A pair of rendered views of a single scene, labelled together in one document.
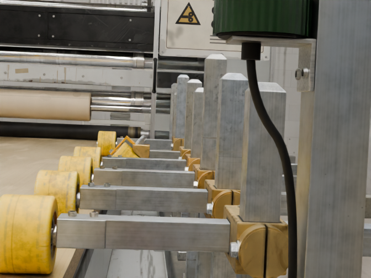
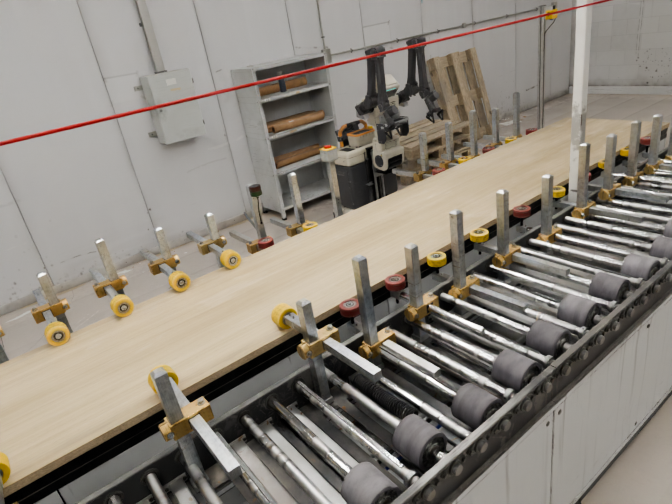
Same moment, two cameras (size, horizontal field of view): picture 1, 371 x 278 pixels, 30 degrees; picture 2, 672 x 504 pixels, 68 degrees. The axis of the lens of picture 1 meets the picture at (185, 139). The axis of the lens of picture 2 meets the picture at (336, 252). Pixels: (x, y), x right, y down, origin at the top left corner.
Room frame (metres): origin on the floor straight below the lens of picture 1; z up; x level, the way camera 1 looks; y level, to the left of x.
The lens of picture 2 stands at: (1.34, 2.21, 1.86)
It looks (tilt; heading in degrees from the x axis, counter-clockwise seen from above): 25 degrees down; 240
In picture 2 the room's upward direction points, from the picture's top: 10 degrees counter-clockwise
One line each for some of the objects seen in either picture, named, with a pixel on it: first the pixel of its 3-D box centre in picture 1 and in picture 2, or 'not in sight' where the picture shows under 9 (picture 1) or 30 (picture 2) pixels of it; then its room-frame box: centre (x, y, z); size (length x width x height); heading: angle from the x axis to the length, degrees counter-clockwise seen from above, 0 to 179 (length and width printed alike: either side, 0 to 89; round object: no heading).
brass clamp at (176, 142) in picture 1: (180, 145); not in sight; (2.20, 0.02, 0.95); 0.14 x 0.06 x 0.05; 3
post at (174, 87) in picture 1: (173, 145); not in sight; (2.67, 0.05, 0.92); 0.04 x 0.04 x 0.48; 3
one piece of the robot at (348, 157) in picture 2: not in sight; (367, 168); (-1.21, -1.36, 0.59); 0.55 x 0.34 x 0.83; 3
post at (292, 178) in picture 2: not in sight; (299, 214); (0.18, -0.11, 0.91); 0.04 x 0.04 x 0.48; 3
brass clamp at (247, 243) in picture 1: (254, 239); (212, 244); (0.70, -0.07, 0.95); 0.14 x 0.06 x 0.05; 3
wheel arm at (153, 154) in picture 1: (221, 159); not in sight; (1.72, -0.09, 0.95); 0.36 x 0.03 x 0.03; 93
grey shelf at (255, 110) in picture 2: not in sight; (293, 136); (-1.18, -2.60, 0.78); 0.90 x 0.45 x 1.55; 3
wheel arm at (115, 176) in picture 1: (215, 180); (106, 286); (1.22, -0.06, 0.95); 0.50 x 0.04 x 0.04; 93
